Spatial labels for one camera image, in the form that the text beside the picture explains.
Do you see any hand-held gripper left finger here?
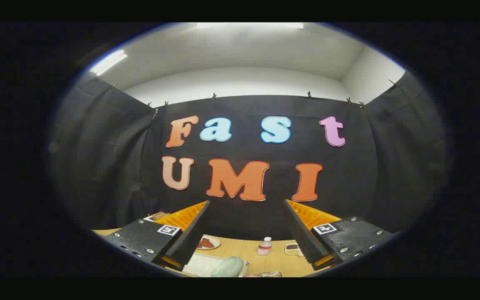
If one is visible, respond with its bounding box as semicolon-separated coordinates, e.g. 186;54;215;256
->
106;200;210;271

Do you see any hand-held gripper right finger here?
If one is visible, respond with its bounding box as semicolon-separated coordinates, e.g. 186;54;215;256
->
283;199;395;270

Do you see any white wire dish rack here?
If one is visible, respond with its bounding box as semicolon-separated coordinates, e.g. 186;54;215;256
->
182;252;249;278

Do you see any pale green plate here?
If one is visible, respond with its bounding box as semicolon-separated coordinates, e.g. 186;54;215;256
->
211;256;245;278

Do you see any cream plate with meat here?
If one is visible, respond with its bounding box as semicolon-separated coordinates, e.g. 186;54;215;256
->
196;235;222;250

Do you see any clear bottle white cap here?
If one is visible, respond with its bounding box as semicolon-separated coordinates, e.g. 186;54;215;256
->
257;237;273;256

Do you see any black backdrop cloth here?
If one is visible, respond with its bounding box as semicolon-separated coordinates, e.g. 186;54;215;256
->
50;71;453;242

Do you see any long ceiling light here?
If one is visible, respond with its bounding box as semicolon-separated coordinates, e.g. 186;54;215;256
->
90;50;128;76

